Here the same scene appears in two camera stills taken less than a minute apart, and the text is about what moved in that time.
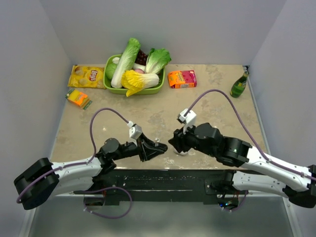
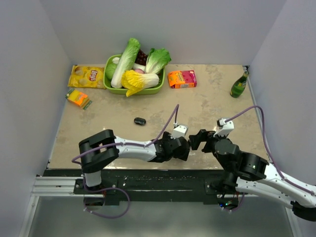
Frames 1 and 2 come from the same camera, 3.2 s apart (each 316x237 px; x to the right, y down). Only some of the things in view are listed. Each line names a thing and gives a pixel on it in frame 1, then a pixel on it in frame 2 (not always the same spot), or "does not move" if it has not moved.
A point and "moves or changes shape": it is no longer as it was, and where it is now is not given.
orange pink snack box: x=182 y=79 does not move
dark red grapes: x=141 y=58 does not move
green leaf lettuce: x=157 y=59 does not move
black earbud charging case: x=160 y=146 moves or changes shape
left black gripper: x=145 y=148 to x=182 y=156
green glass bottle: x=239 y=85 does not move
